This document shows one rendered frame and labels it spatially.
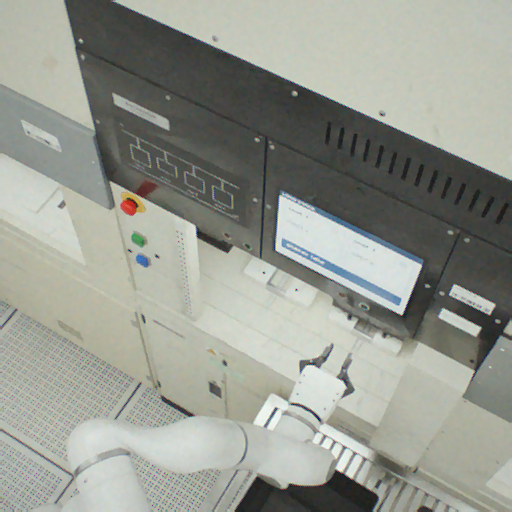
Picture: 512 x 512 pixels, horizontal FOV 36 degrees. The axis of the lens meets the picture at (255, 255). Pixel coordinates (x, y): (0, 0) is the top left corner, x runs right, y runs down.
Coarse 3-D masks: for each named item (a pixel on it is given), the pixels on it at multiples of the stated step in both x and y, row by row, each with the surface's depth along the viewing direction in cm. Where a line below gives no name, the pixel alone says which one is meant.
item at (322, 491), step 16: (256, 480) 190; (336, 480) 196; (352, 480) 189; (256, 496) 203; (272, 496) 203; (288, 496) 203; (304, 496) 203; (320, 496) 203; (336, 496) 203; (352, 496) 199; (368, 496) 191
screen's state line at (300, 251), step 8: (288, 248) 155; (296, 248) 153; (304, 248) 152; (304, 256) 154; (312, 256) 153; (320, 264) 153; (328, 264) 152; (336, 272) 152; (344, 272) 151; (352, 280) 151; (360, 280) 150; (368, 288) 151; (376, 288) 149; (384, 296) 150; (392, 296) 148
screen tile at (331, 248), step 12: (288, 204) 143; (288, 216) 146; (300, 216) 144; (312, 216) 142; (288, 228) 149; (312, 228) 145; (324, 228) 142; (300, 240) 150; (312, 240) 148; (336, 240) 143; (324, 252) 149; (336, 252) 147
